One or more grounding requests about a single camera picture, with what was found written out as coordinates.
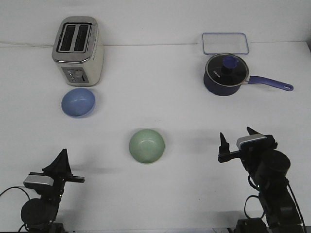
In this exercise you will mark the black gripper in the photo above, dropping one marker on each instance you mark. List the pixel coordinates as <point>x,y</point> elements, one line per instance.
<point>59,174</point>
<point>250,153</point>

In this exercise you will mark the blue bowl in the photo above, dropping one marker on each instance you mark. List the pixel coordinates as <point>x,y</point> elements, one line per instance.
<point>78,103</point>

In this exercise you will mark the green bowl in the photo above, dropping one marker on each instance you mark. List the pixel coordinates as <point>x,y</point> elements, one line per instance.
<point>146,146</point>

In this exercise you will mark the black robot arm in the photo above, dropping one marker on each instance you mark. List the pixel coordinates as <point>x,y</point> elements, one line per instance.
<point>267,168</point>
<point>39,214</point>

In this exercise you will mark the dark blue saucepan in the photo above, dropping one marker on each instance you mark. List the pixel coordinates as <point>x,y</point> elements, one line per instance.
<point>251,79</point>

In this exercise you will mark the glass pot lid blue knob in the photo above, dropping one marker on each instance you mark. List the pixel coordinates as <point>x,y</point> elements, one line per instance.
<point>227,69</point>

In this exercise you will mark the clear blue-rimmed container lid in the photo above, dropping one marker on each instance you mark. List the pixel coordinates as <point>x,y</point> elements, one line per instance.
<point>215,43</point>

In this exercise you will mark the silver two-slot toaster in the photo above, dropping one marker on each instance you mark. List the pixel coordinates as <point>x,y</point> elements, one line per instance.
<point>78,51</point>

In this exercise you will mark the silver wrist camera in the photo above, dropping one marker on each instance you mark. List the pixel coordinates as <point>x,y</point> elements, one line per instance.
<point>249,139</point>
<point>38,179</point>

